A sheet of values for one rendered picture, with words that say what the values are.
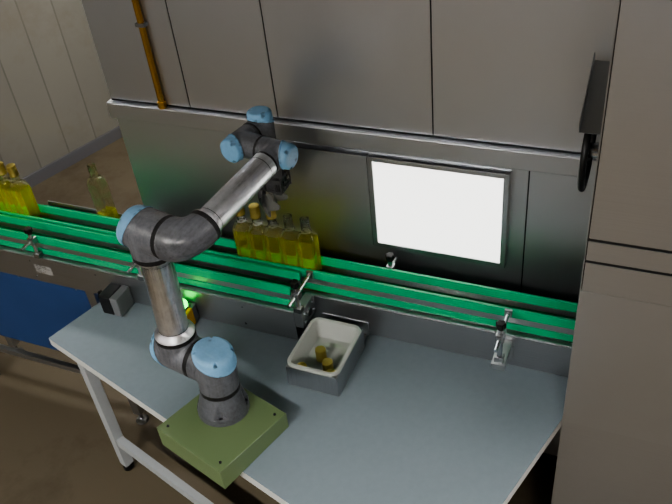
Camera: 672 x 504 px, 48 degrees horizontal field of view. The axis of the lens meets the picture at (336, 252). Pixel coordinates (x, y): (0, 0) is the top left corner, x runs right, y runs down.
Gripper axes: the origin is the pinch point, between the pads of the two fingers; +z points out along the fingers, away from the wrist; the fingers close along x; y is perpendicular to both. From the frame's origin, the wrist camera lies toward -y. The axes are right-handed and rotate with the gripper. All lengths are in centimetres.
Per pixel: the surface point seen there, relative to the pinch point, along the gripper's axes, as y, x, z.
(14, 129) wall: -254, 136, 75
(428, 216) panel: 48.5, 11.5, 2.4
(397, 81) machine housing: 40, 14, -41
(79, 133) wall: -242, 175, 98
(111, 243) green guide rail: -65, -5, 22
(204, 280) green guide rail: -22.2, -13.1, 23.7
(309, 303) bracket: 14.2, -9.7, 28.1
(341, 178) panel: 20.5, 11.6, -7.3
